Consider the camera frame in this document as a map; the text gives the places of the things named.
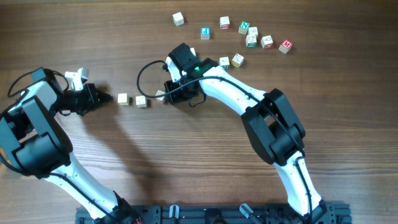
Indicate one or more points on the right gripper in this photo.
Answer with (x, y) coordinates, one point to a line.
(172, 97)

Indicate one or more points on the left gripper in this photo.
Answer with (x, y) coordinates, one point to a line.
(91, 93)

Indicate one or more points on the yellow edged wooden block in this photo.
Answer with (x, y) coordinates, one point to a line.
(123, 99)

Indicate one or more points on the plain wooden block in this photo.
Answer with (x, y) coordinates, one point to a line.
(141, 101)

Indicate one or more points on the green edged picture block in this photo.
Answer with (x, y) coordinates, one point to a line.
(224, 62)

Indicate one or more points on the yellow picture block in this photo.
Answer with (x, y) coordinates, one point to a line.
(237, 60)

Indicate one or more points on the blue P letter block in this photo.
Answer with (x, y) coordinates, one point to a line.
(205, 33)

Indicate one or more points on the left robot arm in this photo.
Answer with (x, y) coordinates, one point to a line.
(34, 144)

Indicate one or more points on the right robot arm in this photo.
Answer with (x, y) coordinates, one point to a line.
(272, 126)

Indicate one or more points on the red edged top block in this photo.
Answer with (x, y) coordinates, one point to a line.
(224, 23)

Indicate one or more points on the green edged N block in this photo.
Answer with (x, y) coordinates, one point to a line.
(251, 41)

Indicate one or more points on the green N letter block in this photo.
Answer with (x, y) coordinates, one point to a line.
(244, 27)

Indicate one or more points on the white picture block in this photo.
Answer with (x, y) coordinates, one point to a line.
(253, 31)

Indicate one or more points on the red edged white block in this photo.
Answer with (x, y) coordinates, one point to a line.
(267, 42)

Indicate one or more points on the red M letter block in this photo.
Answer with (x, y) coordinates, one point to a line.
(285, 46)

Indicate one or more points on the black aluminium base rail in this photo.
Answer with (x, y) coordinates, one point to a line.
(327, 213)

